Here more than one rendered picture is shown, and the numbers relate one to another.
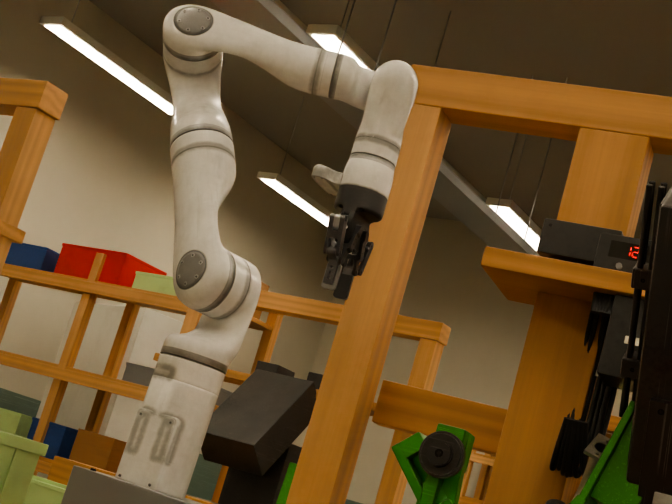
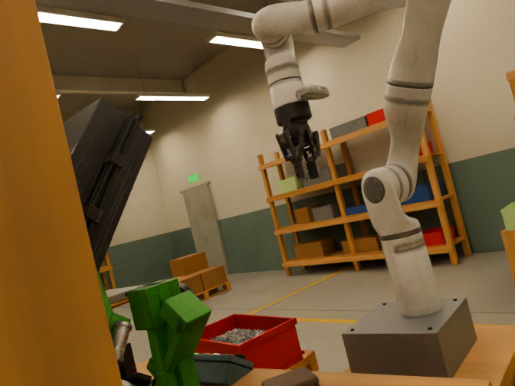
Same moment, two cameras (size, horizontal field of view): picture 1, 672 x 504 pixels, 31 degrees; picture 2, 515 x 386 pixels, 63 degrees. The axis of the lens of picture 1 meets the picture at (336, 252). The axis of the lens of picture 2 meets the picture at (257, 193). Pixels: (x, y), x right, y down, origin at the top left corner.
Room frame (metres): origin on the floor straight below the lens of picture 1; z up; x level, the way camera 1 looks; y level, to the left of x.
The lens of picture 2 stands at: (2.61, 0.08, 1.25)
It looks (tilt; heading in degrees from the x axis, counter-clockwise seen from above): 2 degrees up; 194
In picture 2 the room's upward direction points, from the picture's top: 14 degrees counter-clockwise
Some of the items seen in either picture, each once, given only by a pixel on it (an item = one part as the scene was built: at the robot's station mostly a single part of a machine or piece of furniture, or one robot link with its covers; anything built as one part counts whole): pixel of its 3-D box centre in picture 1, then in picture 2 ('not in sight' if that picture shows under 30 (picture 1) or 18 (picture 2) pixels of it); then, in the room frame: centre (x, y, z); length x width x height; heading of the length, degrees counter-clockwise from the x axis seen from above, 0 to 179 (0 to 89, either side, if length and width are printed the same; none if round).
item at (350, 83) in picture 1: (371, 86); (286, 22); (1.74, 0.02, 1.61); 0.14 x 0.09 x 0.07; 88
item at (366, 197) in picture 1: (355, 219); (295, 125); (1.73, -0.01, 1.40); 0.08 x 0.08 x 0.09
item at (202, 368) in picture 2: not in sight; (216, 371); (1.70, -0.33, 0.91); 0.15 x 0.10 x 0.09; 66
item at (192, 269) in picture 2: not in sight; (187, 279); (-4.23, -3.17, 0.37); 1.20 x 0.80 x 0.74; 155
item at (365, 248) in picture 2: not in sight; (348, 197); (-4.07, -0.16, 1.10); 3.01 x 0.55 x 2.20; 57
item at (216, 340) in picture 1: (211, 312); (391, 203); (1.62, 0.14, 1.19); 0.09 x 0.09 x 0.17; 47
